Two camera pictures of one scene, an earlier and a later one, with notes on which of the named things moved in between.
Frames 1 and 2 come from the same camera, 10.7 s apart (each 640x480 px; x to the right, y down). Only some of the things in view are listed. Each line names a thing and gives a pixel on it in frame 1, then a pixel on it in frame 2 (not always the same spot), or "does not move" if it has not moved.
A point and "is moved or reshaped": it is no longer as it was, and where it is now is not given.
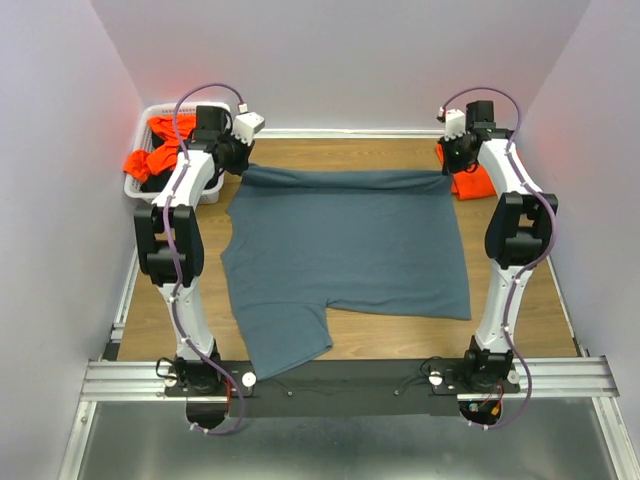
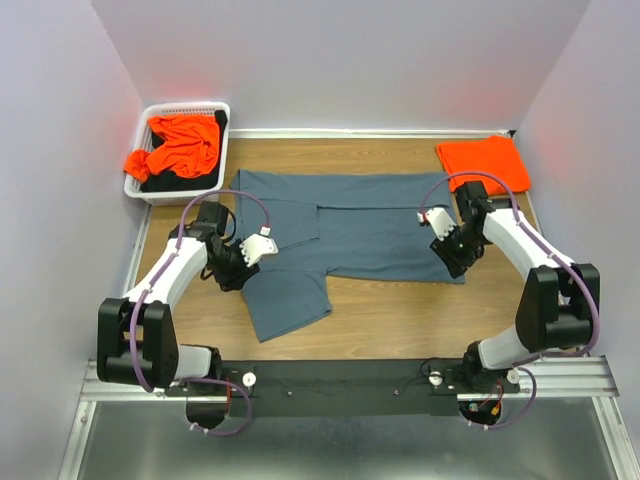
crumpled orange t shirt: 142,163 does not move
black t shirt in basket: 160,181 does not move
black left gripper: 242,163 → 237,279
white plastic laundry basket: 144,140 does not move
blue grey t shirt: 299,241 is moved or reshaped
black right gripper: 448,164 → 456,264
